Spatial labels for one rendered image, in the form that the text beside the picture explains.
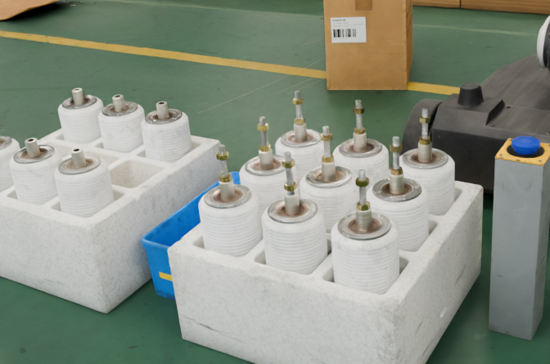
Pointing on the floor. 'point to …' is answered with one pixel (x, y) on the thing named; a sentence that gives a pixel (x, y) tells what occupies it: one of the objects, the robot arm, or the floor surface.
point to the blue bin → (187, 220)
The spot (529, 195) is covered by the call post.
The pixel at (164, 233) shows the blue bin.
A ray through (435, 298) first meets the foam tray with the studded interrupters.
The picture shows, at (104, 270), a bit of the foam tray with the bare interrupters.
